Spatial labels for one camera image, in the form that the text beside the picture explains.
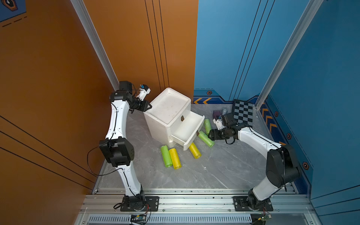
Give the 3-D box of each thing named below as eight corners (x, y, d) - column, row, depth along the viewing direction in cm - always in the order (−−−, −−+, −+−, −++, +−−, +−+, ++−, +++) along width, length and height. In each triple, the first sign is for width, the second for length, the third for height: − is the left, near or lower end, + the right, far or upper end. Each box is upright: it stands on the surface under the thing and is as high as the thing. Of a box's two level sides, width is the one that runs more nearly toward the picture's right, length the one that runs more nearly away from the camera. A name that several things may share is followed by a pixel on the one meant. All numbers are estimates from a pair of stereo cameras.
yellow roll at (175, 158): (174, 170, 86) (174, 168, 84) (168, 151, 95) (168, 149, 92) (182, 167, 87) (182, 166, 85) (176, 149, 96) (176, 147, 93)
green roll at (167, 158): (165, 168, 87) (165, 166, 85) (161, 148, 96) (160, 146, 94) (173, 166, 88) (173, 164, 86) (167, 146, 97) (167, 144, 95)
